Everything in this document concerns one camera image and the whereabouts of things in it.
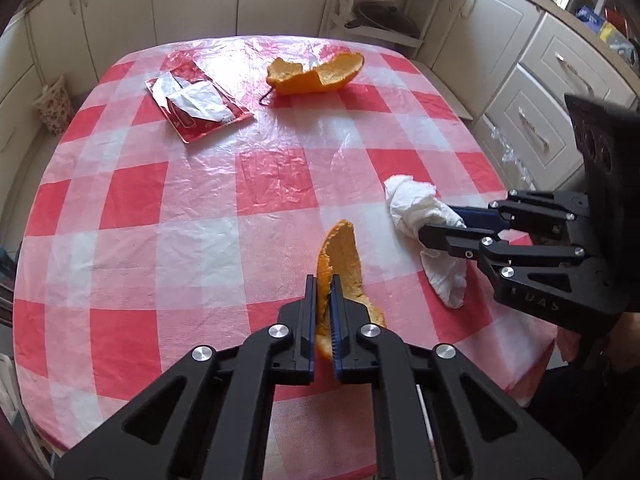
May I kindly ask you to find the blue packet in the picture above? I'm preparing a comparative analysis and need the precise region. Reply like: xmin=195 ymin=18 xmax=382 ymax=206
xmin=575 ymin=5 xmax=608 ymax=28

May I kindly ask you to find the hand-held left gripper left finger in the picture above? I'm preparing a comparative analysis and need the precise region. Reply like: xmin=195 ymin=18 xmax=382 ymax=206
xmin=52 ymin=274 xmax=319 ymax=480

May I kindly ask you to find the white base cabinet row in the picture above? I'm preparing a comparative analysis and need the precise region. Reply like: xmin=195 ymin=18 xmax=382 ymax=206
xmin=25 ymin=0 xmax=333 ymax=81

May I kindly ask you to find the person's dark clothing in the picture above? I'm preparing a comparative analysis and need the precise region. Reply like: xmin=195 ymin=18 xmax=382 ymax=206
xmin=530 ymin=310 xmax=640 ymax=480

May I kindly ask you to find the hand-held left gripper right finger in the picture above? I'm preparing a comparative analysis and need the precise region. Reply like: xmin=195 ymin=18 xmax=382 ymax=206
xmin=329 ymin=274 xmax=583 ymax=480

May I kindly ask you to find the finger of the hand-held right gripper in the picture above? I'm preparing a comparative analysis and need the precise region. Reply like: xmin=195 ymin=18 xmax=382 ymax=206
xmin=419 ymin=222 xmax=608 ymax=295
xmin=445 ymin=187 xmax=593 ymax=250

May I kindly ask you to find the curved orange peel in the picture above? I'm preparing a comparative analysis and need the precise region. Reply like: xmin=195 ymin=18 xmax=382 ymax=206
xmin=266 ymin=46 xmax=366 ymax=97

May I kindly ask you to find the white stove base cabinet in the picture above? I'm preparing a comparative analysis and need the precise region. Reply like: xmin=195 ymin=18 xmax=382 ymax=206
xmin=0 ymin=10 xmax=38 ymax=171

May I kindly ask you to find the white shelf rack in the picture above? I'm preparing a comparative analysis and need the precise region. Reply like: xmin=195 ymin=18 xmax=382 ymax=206
xmin=320 ymin=0 xmax=448 ymax=58

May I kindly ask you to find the floral wastebasket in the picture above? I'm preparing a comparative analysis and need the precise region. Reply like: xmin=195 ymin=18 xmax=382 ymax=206
xmin=32 ymin=75 xmax=76 ymax=136

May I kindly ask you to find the white drawer cabinet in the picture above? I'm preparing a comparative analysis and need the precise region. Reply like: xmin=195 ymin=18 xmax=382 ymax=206
xmin=430 ymin=0 xmax=640 ymax=201

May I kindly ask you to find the white paper scrap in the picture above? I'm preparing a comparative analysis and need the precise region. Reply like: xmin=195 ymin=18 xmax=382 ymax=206
xmin=151 ymin=72 xmax=236 ymax=123

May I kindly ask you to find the red wrapper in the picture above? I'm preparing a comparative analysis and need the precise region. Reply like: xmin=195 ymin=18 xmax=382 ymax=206
xmin=145 ymin=51 xmax=255 ymax=145

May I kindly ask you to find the red white checkered tablecloth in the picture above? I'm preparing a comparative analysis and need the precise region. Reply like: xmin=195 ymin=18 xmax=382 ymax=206
xmin=12 ymin=35 xmax=561 ymax=480

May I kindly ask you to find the clear plastic bag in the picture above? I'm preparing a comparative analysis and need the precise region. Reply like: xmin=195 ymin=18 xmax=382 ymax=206
xmin=487 ymin=125 xmax=533 ymax=186

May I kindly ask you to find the dark pan with lid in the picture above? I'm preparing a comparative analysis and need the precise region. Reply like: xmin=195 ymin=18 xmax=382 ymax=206
xmin=344 ymin=0 xmax=421 ymax=38

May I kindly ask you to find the white tissue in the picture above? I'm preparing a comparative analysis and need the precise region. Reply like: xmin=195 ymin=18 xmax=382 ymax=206
xmin=384 ymin=174 xmax=468 ymax=310

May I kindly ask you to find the large orange peel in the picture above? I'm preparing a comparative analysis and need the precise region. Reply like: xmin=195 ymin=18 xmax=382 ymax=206
xmin=315 ymin=219 xmax=387 ymax=361

